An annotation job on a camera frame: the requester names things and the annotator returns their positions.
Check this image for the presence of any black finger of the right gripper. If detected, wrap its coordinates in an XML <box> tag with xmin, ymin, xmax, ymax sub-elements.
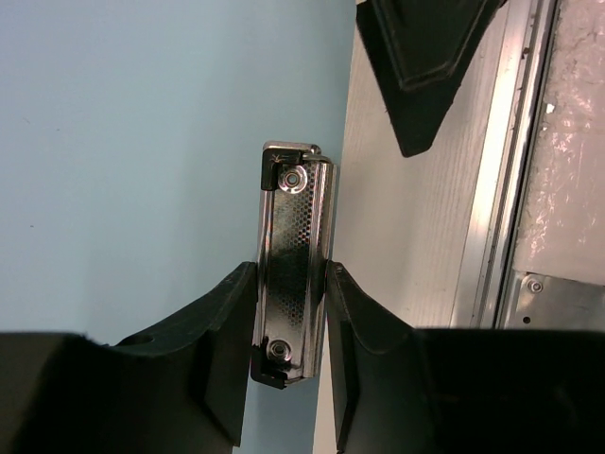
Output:
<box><xmin>355</xmin><ymin>0</ymin><xmax>504</xmax><ymax>158</ymax></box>

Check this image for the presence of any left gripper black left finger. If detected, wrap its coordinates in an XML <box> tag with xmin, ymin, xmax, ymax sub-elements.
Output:
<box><xmin>113</xmin><ymin>262</ymin><xmax>257</xmax><ymax>447</ymax></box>

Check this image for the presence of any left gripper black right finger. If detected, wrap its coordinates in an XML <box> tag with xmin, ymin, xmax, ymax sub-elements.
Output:
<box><xmin>326</xmin><ymin>262</ymin><xmax>425</xmax><ymax>453</ymax></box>

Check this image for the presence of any blue clipboard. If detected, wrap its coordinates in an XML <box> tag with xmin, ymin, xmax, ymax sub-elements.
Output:
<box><xmin>1</xmin><ymin>1</ymin><xmax>355</xmax><ymax>453</ymax></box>

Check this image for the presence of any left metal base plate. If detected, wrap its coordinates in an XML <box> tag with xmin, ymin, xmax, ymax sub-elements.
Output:
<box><xmin>497</xmin><ymin>271</ymin><xmax>604</xmax><ymax>332</ymax></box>

